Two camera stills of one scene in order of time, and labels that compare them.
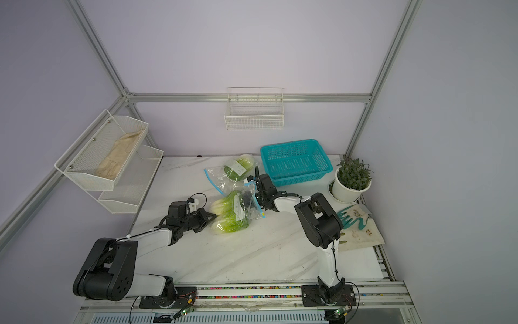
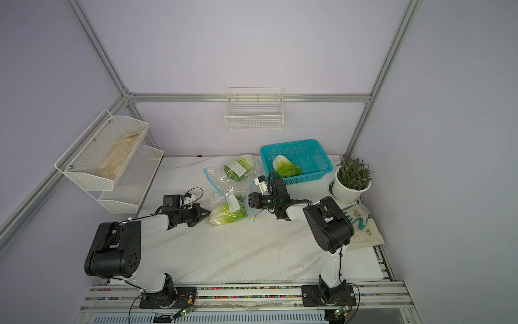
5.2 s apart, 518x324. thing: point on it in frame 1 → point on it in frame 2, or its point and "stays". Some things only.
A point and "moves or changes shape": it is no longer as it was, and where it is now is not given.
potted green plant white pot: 352,177 stays
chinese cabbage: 228,223 → 233,210
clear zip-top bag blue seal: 233,212 moves or changes shape
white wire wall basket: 249,109 stays
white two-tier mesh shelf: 112,154 stays
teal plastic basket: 295,162 stays
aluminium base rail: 377,303 stays
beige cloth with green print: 360,230 stays
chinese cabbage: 232,204 → 285,169
